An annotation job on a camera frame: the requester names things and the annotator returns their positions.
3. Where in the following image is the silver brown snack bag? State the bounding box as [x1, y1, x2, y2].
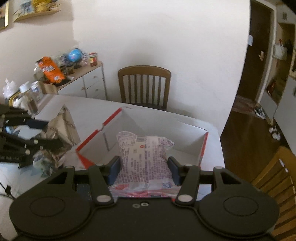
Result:
[32, 105, 80, 177]

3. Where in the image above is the pink white snack packet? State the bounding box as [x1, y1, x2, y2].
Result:
[109, 132, 180, 199]

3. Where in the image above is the red white cardboard box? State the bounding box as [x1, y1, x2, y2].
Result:
[75, 107, 209, 171]

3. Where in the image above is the glass jar with dark drink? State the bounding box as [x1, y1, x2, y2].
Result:
[19, 81, 39, 114]

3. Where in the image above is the orange snack bag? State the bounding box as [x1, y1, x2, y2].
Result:
[36, 56, 66, 86]

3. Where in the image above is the white drawer cabinet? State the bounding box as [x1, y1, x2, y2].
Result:
[57, 61, 107, 100]

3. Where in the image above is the blue globe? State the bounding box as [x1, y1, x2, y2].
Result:
[68, 48, 82, 63]

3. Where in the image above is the red sauce jar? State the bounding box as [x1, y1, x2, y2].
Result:
[89, 52, 97, 67]

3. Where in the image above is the light wooden chair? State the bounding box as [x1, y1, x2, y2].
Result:
[251, 146, 295, 240]

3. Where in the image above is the white sneakers pair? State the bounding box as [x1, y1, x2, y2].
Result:
[254, 107, 266, 120]

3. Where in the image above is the brown wooden chair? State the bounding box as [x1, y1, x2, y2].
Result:
[118, 65, 171, 111]

